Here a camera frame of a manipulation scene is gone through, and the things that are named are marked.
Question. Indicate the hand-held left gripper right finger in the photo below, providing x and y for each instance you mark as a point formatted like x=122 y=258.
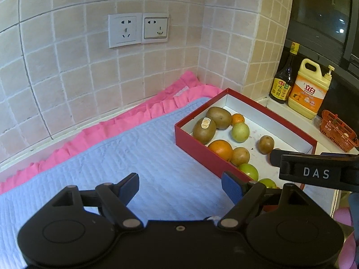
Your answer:
x=231 y=189

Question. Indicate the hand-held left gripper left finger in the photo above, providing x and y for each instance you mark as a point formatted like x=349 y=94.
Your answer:
x=130 y=186

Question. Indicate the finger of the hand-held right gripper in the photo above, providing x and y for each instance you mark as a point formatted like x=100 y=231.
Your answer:
x=275 y=158

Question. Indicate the green apple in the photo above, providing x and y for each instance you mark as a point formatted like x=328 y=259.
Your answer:
x=240 y=131
x=249 y=171
x=267 y=183

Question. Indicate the red cardboard box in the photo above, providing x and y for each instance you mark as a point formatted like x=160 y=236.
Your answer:
x=202 y=151

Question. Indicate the small brown kiwi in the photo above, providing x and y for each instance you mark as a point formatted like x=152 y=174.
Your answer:
x=266 y=144

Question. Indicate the yellowish brown kiwi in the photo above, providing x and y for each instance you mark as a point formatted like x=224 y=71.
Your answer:
x=240 y=156

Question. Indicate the blue quilted mat pink frill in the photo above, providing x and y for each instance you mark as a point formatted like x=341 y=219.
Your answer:
x=140 y=151

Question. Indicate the large orange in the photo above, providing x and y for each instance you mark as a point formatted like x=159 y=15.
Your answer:
x=220 y=149

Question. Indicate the orange plastic basket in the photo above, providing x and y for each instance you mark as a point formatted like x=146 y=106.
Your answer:
x=336 y=131

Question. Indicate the pink clothing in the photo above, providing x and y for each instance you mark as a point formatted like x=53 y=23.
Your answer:
x=343 y=215

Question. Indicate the dark blue cloth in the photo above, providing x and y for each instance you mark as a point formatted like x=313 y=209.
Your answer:
x=354 y=207

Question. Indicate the kiwi with sticker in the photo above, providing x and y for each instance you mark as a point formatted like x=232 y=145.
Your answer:
x=204 y=130

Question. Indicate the large brown kiwi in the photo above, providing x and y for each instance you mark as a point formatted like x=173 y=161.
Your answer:
x=219 y=117

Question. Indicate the yellow detergent pump bottle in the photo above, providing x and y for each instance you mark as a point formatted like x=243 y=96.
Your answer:
x=307 y=92

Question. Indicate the dark soy sauce bottle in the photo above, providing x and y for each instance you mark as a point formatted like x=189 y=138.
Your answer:
x=283 y=84

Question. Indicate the dark window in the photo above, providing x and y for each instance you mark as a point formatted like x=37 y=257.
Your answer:
x=322 y=8

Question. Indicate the white wall socket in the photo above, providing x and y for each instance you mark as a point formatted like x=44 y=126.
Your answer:
x=125 y=30

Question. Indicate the gold trimmed wall socket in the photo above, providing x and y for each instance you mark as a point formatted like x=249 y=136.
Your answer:
x=155 y=28

